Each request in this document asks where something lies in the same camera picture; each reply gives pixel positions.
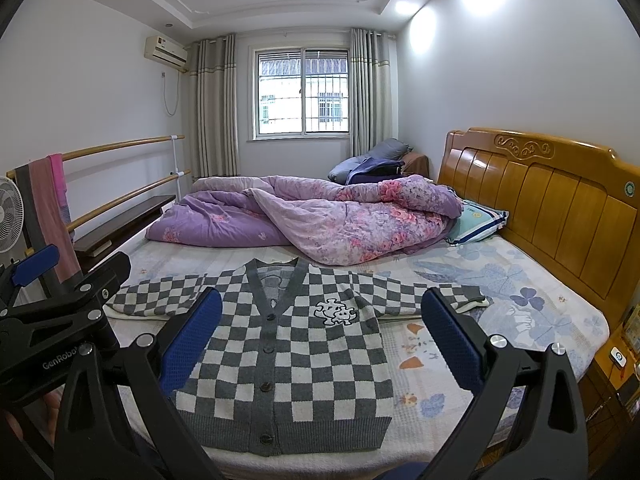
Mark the grey white checkered cardigan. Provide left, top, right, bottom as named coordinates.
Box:
left=108, top=259, right=471, bottom=457

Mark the white electric fan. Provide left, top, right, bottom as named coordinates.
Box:
left=0, top=177, right=25, bottom=254

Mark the dark wooden bench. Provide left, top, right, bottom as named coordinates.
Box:
left=74, top=195, right=176, bottom=273

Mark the pink towel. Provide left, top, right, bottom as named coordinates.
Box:
left=14, top=155, right=82, bottom=297

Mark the wooden nightstand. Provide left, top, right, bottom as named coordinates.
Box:
left=578, top=325, right=638, bottom=478

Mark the small white device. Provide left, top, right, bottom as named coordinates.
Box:
left=610, top=347, right=627, bottom=370

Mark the blue striped pillow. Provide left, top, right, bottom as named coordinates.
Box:
left=446, top=200, right=509, bottom=245

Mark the wooden bed headboard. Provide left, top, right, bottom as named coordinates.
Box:
left=438, top=128, right=640, bottom=327

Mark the purple floral quilt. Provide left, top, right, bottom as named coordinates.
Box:
left=146, top=174, right=463, bottom=266

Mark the white air conditioner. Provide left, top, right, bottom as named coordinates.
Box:
left=143, top=36, right=188, bottom=70

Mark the left grey curtain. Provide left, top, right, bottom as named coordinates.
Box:
left=188, top=34, right=239, bottom=177

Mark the grey curtain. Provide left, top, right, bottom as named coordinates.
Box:
left=188, top=34, right=239, bottom=177
left=348, top=28, right=396, bottom=156

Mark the brown chair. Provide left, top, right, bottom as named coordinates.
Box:
left=401, top=151, right=430, bottom=178

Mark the blue grey bedding pile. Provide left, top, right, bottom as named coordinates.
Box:
left=328, top=139, right=411, bottom=185

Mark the barred window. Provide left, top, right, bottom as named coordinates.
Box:
left=254, top=47, right=349, bottom=140

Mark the right grey curtain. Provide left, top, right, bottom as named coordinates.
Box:
left=348, top=28, right=396, bottom=156

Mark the lower wooden rail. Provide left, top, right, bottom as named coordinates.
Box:
left=66, top=169, right=191, bottom=232

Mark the wooden rail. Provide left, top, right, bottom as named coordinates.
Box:
left=5, top=134, right=187, bottom=180
left=66, top=169, right=191, bottom=232

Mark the upper wooden rail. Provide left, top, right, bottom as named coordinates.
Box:
left=5, top=134, right=187, bottom=180

